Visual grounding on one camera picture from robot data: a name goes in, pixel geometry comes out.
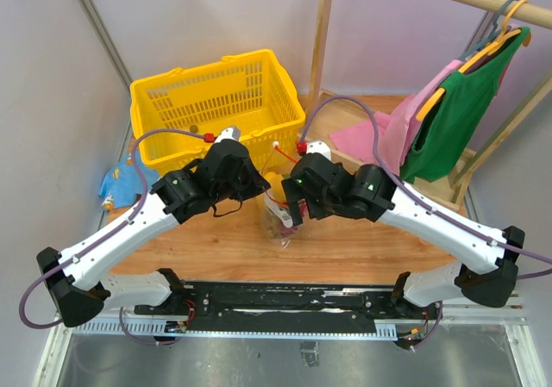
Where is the clear zip top bag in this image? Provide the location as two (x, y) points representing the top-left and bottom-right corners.
(258, 140), (310, 247)

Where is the dark red fruit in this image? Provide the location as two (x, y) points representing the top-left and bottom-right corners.
(276, 222), (300, 239)

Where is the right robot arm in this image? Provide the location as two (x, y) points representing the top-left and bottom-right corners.
(282, 153), (524, 318)

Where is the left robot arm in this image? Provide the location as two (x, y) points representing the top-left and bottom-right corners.
(37, 139), (270, 328)

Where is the wooden clothes rack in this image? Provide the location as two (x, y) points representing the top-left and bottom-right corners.
(294, 0), (552, 218)

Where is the yellow plastic shopping basket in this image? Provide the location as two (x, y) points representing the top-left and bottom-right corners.
(129, 49), (305, 174)

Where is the pink shirt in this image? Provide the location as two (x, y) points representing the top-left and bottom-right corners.
(329, 25), (525, 175)

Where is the blue cartoon cloth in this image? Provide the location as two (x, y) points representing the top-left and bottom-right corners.
(98, 153), (142, 211)

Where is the green shirt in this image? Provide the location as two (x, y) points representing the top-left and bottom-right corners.
(400, 27), (530, 183)

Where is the grey clothes hanger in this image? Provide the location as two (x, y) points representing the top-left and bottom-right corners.
(458, 0), (518, 61)

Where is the yellow clothes hanger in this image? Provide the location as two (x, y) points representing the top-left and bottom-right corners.
(416, 0), (529, 122)

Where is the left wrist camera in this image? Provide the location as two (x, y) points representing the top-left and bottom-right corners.
(215, 125), (241, 143)

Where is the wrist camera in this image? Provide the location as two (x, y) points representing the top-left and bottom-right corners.
(306, 140), (332, 160)
(215, 125), (241, 143)

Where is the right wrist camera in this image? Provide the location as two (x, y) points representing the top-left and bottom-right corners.
(306, 140), (332, 160)

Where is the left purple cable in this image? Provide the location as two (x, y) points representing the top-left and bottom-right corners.
(17, 128), (208, 347)

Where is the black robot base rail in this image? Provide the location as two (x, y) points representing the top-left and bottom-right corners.
(132, 269), (440, 346)

